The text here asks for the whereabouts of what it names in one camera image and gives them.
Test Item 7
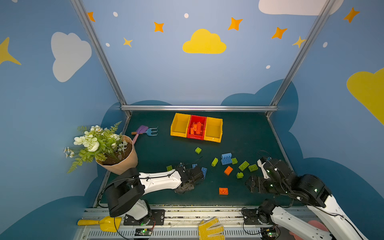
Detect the small green lego top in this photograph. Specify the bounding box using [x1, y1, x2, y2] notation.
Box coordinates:
[195, 147, 202, 154]

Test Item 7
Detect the orange lego front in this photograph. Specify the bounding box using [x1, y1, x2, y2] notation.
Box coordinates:
[219, 188, 229, 196]

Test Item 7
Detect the long orange lego assembly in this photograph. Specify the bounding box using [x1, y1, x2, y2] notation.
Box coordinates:
[193, 122, 204, 136]

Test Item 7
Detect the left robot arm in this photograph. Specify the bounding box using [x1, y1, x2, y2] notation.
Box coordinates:
[101, 165, 205, 221]

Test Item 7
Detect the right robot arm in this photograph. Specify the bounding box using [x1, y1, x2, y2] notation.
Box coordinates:
[242, 157, 366, 240]

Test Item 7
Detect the blue lego left upside-down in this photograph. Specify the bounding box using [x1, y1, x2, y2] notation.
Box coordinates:
[201, 167, 208, 179]

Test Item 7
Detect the green lego far right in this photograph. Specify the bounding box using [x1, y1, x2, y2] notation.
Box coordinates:
[248, 164, 259, 173]

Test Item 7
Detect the yellow-green lego centre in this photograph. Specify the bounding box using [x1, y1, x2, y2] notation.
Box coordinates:
[211, 158, 219, 167]

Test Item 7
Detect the long green lego right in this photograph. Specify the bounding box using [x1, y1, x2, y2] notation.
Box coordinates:
[239, 161, 250, 171]

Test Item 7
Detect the small green lego lower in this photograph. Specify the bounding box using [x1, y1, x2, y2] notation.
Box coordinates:
[237, 172, 244, 179]

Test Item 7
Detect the blue lego upside down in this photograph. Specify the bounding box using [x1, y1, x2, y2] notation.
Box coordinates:
[221, 158, 233, 166]

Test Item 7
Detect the light blue lego upper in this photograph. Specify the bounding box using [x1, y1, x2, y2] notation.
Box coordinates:
[221, 153, 232, 159]

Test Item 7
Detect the small green lego square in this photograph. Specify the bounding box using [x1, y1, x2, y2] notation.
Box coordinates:
[231, 158, 238, 165]

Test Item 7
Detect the red middle bin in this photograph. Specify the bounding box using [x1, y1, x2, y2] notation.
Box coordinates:
[187, 115, 207, 140]

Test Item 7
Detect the left yellow bin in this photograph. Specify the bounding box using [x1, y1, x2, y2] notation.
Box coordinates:
[171, 113, 191, 138]

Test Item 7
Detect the yellow bin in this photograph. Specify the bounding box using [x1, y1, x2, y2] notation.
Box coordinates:
[204, 117, 223, 143]
[171, 113, 191, 138]

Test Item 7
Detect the right circuit board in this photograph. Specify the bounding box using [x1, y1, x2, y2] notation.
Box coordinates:
[261, 228, 279, 240]

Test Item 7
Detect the circuit board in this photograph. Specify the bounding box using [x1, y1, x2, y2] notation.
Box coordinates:
[261, 228, 279, 240]
[135, 229, 153, 237]

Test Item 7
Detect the right yellow bin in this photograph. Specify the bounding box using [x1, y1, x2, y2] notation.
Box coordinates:
[204, 117, 223, 143]

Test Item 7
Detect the pink watering can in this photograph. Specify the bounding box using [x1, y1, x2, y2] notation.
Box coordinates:
[289, 220, 323, 240]

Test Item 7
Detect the blue toy rake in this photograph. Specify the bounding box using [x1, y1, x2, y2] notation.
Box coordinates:
[146, 128, 158, 137]

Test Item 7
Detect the purple toy shovel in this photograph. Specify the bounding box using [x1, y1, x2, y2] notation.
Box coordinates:
[131, 125, 149, 145]

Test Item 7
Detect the left circuit board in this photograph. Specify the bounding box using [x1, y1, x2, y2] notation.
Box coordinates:
[135, 229, 153, 237]

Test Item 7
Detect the flower pot with plant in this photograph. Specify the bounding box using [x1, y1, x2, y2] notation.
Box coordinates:
[64, 122, 139, 175]

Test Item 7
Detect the yellow toy shovel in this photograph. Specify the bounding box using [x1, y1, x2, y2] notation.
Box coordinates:
[77, 216, 122, 233]

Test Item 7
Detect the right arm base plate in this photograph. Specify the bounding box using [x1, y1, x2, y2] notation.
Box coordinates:
[241, 208, 276, 225]

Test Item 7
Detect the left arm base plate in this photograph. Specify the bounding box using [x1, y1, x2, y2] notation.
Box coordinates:
[123, 209, 166, 226]

